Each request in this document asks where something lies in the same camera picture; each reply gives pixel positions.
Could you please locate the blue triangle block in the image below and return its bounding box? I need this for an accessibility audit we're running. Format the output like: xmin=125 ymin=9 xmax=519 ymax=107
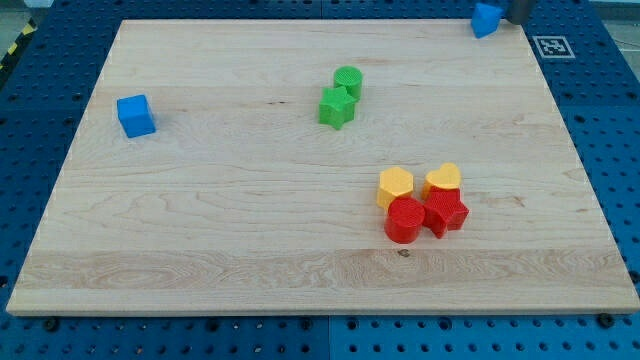
xmin=471 ymin=3 xmax=504 ymax=38

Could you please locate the green star block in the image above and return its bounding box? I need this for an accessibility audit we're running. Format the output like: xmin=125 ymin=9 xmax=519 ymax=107
xmin=319 ymin=86 xmax=357 ymax=130

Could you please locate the yellow hexagon block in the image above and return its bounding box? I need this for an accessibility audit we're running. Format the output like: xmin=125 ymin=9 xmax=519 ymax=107
xmin=376 ymin=167 xmax=414 ymax=210

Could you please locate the red cylinder block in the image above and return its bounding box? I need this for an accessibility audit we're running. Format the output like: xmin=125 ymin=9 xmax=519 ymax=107
xmin=384 ymin=197 xmax=425 ymax=244

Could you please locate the light wooden board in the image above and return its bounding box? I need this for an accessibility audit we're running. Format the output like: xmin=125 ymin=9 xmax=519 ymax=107
xmin=7 ymin=19 xmax=639 ymax=316

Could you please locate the green cylinder block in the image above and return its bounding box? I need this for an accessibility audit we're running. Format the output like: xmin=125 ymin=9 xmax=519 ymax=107
xmin=333 ymin=66 xmax=363 ymax=100

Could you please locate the red star block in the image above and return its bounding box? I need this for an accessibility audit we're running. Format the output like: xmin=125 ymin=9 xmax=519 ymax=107
xmin=423 ymin=188 xmax=469 ymax=238

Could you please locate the yellow heart block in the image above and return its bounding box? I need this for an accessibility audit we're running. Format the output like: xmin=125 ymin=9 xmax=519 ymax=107
xmin=421 ymin=162 xmax=462 ymax=200

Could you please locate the blue cube block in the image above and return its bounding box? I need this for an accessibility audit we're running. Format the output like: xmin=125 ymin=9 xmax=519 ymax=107
xmin=116 ymin=94 xmax=156 ymax=138

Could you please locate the white fiducial marker tag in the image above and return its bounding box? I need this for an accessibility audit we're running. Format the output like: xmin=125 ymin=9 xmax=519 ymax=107
xmin=533 ymin=35 xmax=575 ymax=59

